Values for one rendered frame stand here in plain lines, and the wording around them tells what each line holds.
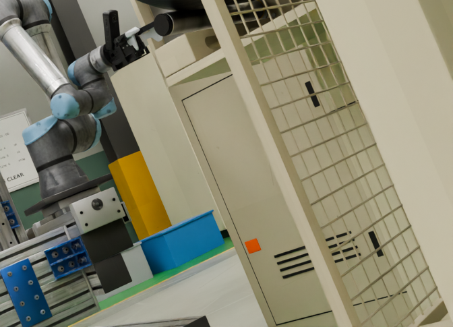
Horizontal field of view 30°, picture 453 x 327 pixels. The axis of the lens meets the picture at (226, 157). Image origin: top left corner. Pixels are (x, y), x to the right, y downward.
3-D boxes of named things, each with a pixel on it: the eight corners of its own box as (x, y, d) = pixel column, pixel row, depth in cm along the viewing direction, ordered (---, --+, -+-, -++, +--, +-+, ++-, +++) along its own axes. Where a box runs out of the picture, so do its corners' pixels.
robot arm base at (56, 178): (37, 205, 257) (24, 174, 257) (81, 187, 265) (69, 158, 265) (50, 196, 244) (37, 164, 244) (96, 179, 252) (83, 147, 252)
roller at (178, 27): (254, 22, 194) (247, 4, 194) (269, 14, 191) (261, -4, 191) (158, 40, 166) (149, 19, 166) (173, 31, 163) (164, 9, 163)
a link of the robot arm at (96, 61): (100, 47, 257) (84, 53, 251) (110, 41, 255) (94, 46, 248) (112, 69, 258) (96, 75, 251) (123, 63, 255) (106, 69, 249)
